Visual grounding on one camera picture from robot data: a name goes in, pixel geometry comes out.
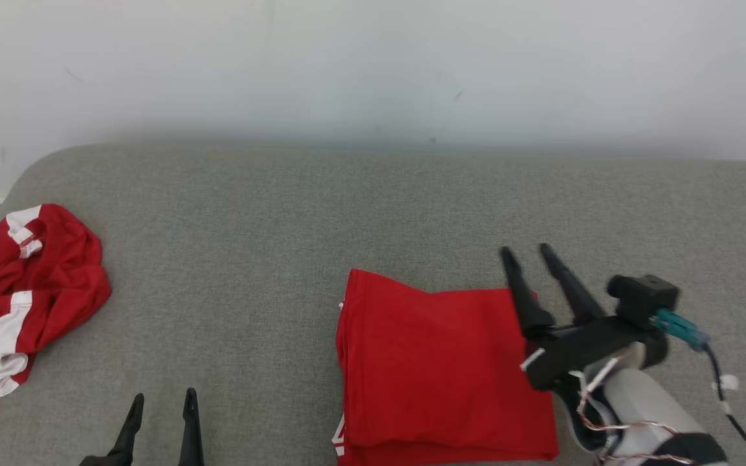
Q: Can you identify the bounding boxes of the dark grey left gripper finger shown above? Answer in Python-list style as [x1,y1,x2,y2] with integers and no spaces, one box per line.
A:
[177,387,205,466]
[109,393,145,466]

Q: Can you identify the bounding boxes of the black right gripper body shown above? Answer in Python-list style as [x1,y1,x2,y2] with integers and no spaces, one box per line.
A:
[521,315,668,391]

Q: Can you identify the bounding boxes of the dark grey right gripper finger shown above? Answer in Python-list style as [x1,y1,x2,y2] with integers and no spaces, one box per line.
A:
[539,243,607,326]
[499,247,555,338]

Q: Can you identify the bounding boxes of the red basketball jersey number 23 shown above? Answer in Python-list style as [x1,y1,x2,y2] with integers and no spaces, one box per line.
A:
[333,269,560,466]

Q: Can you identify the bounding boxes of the red shorts with white stripes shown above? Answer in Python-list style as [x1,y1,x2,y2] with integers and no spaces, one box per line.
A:
[0,204,113,397]

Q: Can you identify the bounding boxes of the right camera cable teal plug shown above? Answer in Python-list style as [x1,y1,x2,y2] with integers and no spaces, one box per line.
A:
[655,309,746,466]

